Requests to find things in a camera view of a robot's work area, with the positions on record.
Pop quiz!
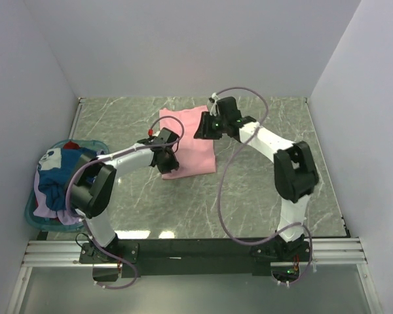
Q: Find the red garment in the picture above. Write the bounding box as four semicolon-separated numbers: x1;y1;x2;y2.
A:
63;141;81;150

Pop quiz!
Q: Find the lavender t shirt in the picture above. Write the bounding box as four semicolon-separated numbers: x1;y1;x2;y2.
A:
31;148;107;226

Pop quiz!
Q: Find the purple cable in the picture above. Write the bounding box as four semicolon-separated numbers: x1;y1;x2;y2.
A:
211;86;314;285
64;117;185;290

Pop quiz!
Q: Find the black base beam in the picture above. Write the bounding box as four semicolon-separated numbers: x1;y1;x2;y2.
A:
79;237;312;278

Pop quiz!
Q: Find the teal laundry basket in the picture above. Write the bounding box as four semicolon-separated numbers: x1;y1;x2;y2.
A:
25;139;109;233

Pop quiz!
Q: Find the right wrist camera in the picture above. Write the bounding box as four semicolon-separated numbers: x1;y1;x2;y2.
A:
209;94;256;130

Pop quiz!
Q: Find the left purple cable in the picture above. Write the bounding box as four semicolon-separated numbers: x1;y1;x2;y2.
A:
64;117;185;290

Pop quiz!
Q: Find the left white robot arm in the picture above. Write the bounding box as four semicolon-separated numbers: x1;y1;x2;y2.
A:
65;134;179;263

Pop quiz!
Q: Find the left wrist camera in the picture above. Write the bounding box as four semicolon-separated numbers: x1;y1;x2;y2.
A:
149;128;179;147

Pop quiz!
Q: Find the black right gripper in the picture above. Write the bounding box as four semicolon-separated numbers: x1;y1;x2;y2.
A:
193;112;228;141

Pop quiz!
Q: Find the pink t shirt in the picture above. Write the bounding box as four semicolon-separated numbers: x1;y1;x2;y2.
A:
159;105;216;180

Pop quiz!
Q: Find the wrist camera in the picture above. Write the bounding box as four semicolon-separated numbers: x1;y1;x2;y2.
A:
209;94;256;130
149;128;179;147

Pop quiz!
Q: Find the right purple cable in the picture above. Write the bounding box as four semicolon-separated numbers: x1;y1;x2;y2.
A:
211;86;314;285

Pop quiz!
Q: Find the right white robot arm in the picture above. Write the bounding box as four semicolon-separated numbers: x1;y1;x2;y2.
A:
194;111;319;261

